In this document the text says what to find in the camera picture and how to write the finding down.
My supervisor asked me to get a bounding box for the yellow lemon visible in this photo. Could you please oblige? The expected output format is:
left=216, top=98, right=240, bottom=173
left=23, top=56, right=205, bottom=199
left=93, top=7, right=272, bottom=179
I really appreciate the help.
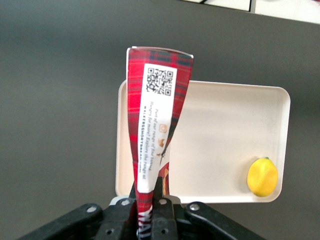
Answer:
left=246, top=156, right=279, bottom=198

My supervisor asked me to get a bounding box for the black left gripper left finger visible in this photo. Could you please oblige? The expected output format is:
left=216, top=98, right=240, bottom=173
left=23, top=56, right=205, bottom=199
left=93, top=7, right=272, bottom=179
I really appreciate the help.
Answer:
left=99, top=183, right=138, bottom=240

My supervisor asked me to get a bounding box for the red tartan cookie box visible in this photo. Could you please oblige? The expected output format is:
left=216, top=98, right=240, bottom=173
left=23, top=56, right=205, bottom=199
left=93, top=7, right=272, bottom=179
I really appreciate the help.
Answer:
left=125, top=46, right=195, bottom=238

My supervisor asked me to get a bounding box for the cream rectangular plastic tray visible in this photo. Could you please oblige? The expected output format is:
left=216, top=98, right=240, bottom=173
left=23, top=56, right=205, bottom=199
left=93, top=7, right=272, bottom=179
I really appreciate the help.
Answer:
left=115, top=79, right=292, bottom=205

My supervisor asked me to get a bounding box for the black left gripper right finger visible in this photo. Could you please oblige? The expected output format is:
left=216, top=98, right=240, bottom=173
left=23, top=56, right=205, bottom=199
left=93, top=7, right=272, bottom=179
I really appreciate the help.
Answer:
left=149, top=176, right=179, bottom=240

